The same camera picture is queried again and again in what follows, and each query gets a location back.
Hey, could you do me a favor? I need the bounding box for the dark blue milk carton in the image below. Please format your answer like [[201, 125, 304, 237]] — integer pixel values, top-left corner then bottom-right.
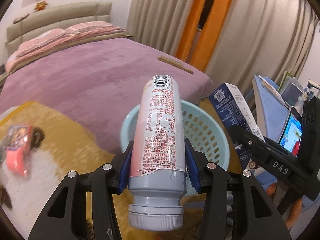
[[209, 83, 264, 170]]

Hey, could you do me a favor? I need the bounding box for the grey bottle red label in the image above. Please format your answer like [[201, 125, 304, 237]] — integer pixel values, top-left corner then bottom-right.
[[129, 75, 186, 231]]

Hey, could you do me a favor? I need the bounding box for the person's right hand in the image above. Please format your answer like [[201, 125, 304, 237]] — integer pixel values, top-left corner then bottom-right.
[[265, 182, 304, 230]]

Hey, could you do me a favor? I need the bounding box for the light blue plastic basket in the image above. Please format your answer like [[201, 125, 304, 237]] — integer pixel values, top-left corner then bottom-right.
[[120, 99, 230, 198]]

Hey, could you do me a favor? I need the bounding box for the yellow round table cloth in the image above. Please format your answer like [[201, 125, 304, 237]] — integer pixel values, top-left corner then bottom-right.
[[0, 101, 201, 240]]

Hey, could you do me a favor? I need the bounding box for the red card box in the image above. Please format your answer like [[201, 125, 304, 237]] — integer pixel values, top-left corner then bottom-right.
[[4, 125, 33, 178]]

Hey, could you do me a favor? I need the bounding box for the black hair clip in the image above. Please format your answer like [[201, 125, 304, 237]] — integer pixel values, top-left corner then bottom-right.
[[31, 127, 46, 150]]

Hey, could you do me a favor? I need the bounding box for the orange curtain right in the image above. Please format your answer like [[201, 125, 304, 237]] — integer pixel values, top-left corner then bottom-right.
[[190, 0, 232, 72]]

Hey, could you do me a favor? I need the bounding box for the orange curtain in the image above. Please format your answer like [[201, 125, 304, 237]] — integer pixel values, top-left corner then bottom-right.
[[190, 0, 232, 72], [175, 0, 206, 62]]

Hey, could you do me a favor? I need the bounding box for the beige curtain right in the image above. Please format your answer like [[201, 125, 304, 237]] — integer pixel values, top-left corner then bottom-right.
[[204, 0, 320, 100]]

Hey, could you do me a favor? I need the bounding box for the beige curtain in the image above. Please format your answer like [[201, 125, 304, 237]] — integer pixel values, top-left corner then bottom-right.
[[126, 0, 194, 55], [204, 0, 320, 100]]

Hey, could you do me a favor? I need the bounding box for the wooden bed brush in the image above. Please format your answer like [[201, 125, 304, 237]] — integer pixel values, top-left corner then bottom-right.
[[158, 56, 194, 74]]

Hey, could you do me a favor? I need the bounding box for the orange curtain left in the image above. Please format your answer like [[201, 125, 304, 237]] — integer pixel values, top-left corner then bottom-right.
[[175, 0, 206, 62]]

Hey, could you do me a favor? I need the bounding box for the purple bed cover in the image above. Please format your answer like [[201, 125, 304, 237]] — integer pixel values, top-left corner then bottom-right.
[[0, 37, 214, 156]]

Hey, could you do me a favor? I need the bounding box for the beige curtain left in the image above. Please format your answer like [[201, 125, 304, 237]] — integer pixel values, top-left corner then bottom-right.
[[126, 0, 194, 55]]

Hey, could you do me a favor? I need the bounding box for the pink pillow left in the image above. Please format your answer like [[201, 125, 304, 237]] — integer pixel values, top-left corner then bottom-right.
[[17, 28, 66, 55]]

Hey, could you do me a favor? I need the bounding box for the pink pillow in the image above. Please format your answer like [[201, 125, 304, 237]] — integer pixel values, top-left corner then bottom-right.
[[65, 21, 114, 34], [17, 28, 66, 55]]

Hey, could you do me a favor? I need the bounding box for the pink folded quilt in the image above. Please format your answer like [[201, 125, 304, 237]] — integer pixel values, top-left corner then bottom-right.
[[5, 26, 126, 74]]

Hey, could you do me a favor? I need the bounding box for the pink pillow right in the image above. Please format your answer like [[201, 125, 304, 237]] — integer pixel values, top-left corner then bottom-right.
[[65, 21, 114, 34]]

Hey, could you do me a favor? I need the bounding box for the beige bed headboard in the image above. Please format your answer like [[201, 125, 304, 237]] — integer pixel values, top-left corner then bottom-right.
[[5, 2, 112, 56]]

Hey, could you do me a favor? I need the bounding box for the dark item on headboard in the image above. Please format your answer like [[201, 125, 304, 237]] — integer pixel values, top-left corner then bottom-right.
[[12, 14, 30, 24]]

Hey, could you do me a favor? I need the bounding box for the orange plush toy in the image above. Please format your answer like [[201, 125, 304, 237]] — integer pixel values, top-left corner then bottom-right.
[[34, 1, 48, 11]]

